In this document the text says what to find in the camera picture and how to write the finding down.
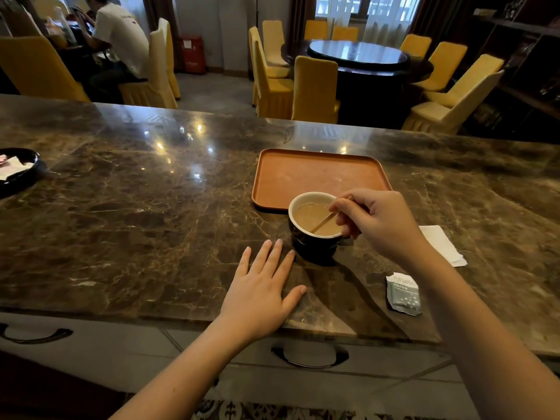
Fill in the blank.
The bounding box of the person's left hand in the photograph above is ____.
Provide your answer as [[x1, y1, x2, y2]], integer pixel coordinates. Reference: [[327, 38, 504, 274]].
[[217, 239, 307, 345]]

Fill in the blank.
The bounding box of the person's right hand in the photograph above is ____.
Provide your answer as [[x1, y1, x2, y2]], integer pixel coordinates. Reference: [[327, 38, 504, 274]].
[[329, 189, 432, 270]]

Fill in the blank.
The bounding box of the wooden stir stick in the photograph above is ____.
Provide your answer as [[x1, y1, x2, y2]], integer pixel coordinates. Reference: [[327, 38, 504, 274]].
[[310, 197, 354, 234]]

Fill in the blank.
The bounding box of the person's left forearm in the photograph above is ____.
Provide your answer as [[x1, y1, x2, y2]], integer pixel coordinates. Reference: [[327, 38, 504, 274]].
[[109, 317, 259, 420]]

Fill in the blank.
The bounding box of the person's right forearm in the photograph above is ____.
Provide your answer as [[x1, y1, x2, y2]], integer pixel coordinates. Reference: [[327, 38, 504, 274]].
[[410, 253, 560, 420]]

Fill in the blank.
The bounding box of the dark cup with white inside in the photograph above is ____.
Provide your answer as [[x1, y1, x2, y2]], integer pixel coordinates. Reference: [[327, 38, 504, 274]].
[[288, 192, 347, 264]]

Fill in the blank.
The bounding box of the beige milky drink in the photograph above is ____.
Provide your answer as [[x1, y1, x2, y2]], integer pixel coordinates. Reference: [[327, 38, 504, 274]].
[[292, 202, 343, 237]]

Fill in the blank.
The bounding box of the orange-brown rectangular tray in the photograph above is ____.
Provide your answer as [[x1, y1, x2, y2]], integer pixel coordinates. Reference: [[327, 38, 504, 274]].
[[251, 148, 393, 213]]

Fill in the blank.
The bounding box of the torn grey-green sachet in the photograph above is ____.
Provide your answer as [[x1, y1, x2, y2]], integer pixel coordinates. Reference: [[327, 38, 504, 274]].
[[386, 272, 423, 316]]

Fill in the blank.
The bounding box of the white paper napkin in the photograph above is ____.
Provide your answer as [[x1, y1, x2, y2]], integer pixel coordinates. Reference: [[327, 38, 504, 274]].
[[419, 225, 468, 268]]

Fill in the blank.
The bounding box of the white drawer front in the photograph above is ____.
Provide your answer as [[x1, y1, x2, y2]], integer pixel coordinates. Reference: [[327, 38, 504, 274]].
[[166, 330, 480, 420], [0, 312, 181, 393]]

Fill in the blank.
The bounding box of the patterned dark rug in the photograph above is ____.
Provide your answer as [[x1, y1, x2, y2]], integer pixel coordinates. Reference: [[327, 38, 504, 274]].
[[192, 399, 442, 420]]

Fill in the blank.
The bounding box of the dark round dining table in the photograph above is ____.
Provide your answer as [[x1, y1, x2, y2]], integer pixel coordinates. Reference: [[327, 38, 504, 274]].
[[281, 39, 435, 130]]

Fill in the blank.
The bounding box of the group of yellow dining chairs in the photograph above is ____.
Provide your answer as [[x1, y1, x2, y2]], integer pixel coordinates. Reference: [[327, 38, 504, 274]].
[[248, 19, 506, 135]]

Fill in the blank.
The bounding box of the glass round turntable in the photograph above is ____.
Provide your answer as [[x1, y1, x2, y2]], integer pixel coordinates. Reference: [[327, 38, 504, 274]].
[[308, 39, 411, 71]]

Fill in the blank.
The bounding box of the yellow covered chair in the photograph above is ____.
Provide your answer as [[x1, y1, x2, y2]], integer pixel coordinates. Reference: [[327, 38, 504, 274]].
[[0, 36, 91, 103], [157, 17, 181, 100], [118, 29, 179, 110]]

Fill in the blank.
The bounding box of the white sheer curtain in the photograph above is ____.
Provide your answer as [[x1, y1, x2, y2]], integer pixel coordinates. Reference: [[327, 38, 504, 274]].
[[326, 0, 421, 48]]

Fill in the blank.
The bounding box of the brown curtain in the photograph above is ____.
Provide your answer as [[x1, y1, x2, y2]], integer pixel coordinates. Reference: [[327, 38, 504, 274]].
[[286, 0, 318, 42], [141, 0, 184, 71], [409, 0, 475, 44]]

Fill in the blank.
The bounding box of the red floor box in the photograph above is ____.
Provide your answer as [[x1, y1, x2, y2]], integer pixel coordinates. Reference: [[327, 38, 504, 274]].
[[180, 35, 207, 75]]

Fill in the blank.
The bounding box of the black round dish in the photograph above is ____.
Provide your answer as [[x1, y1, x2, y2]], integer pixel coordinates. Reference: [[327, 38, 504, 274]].
[[0, 148, 41, 200]]

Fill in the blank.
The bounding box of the dark wooden shelf unit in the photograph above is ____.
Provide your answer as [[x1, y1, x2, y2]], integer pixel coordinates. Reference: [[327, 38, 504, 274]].
[[458, 0, 560, 144]]

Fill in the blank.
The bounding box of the white paper in dish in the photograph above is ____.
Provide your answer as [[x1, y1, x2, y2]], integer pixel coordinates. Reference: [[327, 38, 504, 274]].
[[0, 155, 35, 181]]

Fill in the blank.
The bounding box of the black curved drawer handle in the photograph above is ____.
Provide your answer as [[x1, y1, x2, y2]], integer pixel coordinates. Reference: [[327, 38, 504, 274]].
[[271, 345, 350, 369], [0, 323, 74, 345]]

